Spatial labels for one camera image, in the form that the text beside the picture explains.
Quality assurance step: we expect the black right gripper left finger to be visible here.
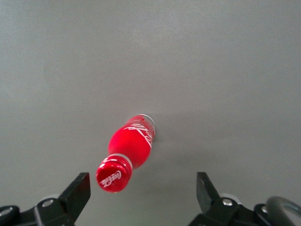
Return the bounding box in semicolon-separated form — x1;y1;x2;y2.
34;172;91;226

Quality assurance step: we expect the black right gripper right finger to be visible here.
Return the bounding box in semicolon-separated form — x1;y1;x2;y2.
188;172;245;226

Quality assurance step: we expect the red coke bottle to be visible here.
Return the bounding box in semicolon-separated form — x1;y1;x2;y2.
95;113;156;194

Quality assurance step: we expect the dark grey table mat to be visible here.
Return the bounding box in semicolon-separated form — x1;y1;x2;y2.
0;0;301;226

